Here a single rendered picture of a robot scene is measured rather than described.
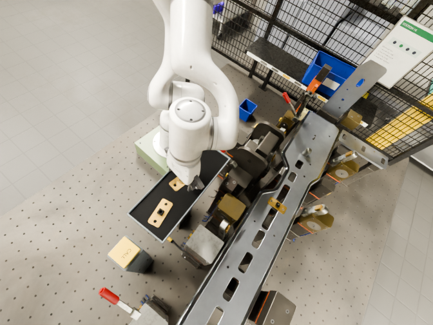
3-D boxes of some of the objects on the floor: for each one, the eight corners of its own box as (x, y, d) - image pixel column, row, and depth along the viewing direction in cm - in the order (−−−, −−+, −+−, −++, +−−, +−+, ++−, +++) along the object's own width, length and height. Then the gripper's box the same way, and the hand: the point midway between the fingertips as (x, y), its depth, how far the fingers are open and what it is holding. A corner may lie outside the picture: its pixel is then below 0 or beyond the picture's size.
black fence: (330, 202, 214) (594, 79, 81) (178, 99, 241) (190, -122, 108) (334, 193, 221) (583, 64, 88) (186, 93, 248) (206, -122, 115)
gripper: (219, 166, 54) (208, 190, 69) (175, 122, 58) (174, 154, 73) (197, 183, 51) (191, 204, 66) (153, 135, 55) (156, 166, 69)
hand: (182, 177), depth 68 cm, fingers open, 8 cm apart
